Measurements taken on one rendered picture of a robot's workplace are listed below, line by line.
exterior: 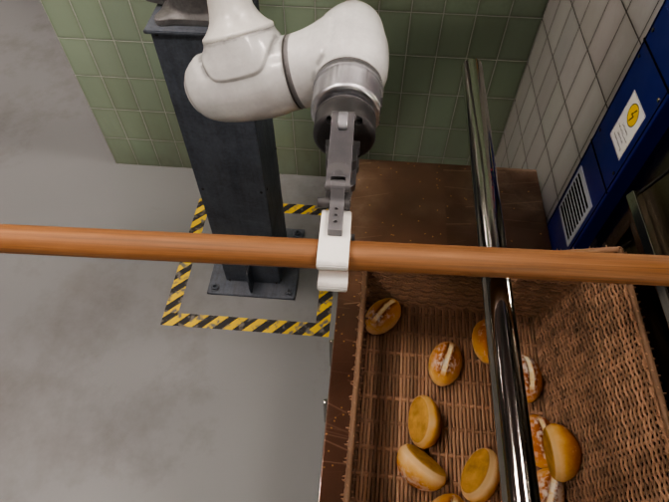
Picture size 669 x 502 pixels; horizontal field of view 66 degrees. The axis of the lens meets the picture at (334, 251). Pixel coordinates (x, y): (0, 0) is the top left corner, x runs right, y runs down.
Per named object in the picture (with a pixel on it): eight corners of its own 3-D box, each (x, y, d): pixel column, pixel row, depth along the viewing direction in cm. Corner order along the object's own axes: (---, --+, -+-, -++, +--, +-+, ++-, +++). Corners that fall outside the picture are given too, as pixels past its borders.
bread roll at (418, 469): (408, 436, 99) (393, 459, 100) (399, 444, 93) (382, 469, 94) (453, 472, 96) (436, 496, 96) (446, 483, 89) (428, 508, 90)
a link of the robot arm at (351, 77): (380, 118, 71) (379, 147, 67) (314, 115, 71) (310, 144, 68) (386, 59, 64) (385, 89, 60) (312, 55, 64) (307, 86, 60)
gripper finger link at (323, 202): (359, 149, 60) (360, 138, 59) (355, 212, 52) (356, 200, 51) (326, 147, 60) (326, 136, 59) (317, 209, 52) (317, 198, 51)
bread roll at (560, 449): (546, 473, 95) (576, 470, 95) (557, 490, 89) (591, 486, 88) (538, 418, 95) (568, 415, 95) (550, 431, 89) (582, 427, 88)
